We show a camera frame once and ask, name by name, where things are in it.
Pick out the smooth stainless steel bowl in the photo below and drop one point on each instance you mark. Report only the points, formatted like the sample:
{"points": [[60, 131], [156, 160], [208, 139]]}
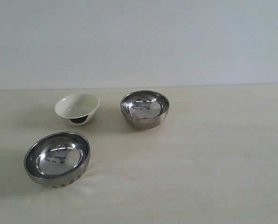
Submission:
{"points": [[144, 109]]}

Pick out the white ceramic bowl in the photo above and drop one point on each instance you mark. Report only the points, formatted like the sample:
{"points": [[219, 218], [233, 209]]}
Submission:
{"points": [[77, 109]]}

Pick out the ribbed stainless steel bowl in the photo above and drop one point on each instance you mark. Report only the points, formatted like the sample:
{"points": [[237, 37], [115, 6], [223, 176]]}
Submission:
{"points": [[58, 160]]}

